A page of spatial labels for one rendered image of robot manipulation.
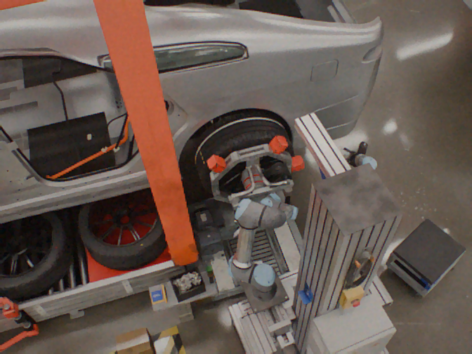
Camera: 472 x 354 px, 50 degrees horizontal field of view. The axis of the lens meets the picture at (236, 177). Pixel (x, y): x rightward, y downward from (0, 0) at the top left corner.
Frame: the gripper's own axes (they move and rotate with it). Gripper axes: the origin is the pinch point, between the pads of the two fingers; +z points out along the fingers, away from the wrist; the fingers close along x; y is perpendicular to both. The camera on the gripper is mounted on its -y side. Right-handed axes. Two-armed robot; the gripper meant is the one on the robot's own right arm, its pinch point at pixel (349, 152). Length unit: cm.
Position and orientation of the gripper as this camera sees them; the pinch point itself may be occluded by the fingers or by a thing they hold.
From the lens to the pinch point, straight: 327.9
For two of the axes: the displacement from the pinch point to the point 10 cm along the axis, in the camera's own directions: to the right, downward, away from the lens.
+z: -1.7, -2.0, 9.7
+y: -5.1, 8.5, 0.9
